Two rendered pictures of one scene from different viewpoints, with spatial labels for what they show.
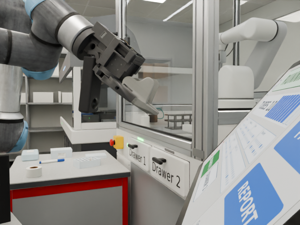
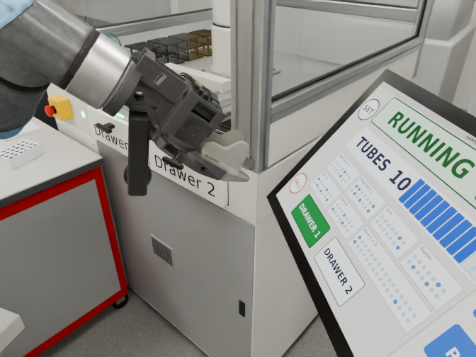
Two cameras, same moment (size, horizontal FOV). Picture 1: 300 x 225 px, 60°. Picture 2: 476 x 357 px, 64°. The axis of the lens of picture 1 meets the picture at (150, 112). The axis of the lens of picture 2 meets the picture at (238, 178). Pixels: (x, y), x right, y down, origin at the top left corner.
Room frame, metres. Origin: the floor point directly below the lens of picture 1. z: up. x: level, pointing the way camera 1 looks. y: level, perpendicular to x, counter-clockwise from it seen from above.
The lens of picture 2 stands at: (0.10, 0.20, 1.38)
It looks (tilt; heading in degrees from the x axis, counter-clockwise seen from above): 32 degrees down; 333
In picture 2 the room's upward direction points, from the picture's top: straight up
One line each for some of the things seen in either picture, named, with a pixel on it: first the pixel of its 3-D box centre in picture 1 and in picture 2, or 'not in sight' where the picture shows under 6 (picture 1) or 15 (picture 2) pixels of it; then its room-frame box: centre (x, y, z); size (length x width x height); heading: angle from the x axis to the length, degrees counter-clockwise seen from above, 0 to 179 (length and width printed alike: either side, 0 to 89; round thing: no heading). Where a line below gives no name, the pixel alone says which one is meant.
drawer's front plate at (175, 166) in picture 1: (167, 168); (185, 168); (0.93, -0.06, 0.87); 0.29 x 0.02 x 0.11; 21
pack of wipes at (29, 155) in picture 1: (30, 154); not in sight; (1.61, 0.75, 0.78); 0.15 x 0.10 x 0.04; 24
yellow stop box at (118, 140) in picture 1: (118, 142); (59, 108); (1.53, 0.19, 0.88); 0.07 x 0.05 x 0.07; 21
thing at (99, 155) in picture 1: (95, 155); (19, 131); (1.65, 0.35, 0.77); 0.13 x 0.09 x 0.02; 107
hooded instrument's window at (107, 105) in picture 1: (118, 99); not in sight; (2.94, 0.36, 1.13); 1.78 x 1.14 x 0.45; 21
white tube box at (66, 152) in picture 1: (61, 152); not in sight; (1.65, 0.57, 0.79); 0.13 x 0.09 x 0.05; 113
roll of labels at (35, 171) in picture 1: (34, 171); not in sight; (1.23, 0.56, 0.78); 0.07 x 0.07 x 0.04
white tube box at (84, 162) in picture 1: (86, 162); (18, 154); (1.43, 0.35, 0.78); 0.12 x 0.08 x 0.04; 129
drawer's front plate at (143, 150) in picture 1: (138, 152); (116, 133); (1.23, 0.05, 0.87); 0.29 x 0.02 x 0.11; 21
